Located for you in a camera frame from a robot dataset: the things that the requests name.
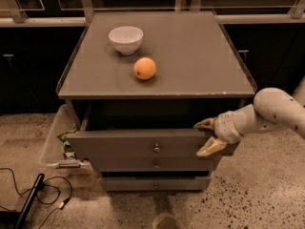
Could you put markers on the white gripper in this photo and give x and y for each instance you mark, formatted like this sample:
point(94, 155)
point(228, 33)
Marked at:
point(225, 128)

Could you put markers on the grey top drawer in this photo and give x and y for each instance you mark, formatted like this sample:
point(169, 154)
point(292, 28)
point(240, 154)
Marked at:
point(138, 143)

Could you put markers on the grey drawer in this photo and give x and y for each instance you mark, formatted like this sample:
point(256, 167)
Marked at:
point(138, 143)
point(155, 183)
point(153, 164)

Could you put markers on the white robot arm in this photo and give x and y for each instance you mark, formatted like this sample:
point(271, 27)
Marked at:
point(272, 109)

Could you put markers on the grey middle drawer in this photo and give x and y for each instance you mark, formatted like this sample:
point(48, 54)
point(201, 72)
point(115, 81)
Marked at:
point(153, 164)

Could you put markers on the grey drawer cabinet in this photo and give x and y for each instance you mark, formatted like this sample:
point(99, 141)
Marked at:
point(198, 75)

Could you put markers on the grey bottom drawer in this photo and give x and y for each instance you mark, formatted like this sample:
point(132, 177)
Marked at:
point(155, 183)

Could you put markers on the orange fruit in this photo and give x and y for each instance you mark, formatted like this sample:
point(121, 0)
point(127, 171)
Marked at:
point(144, 68)

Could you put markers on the white ceramic bowl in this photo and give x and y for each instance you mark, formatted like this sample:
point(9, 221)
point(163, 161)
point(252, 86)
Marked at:
point(126, 39)

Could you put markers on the green snack bag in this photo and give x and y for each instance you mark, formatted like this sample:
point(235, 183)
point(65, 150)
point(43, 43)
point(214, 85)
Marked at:
point(65, 135)

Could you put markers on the clear plastic bin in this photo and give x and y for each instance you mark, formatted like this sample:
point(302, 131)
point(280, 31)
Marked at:
point(53, 152)

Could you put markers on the black bar on floor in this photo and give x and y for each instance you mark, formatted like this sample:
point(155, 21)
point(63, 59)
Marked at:
point(37, 185)

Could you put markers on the metal railing frame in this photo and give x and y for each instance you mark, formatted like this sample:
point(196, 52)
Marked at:
point(38, 12)

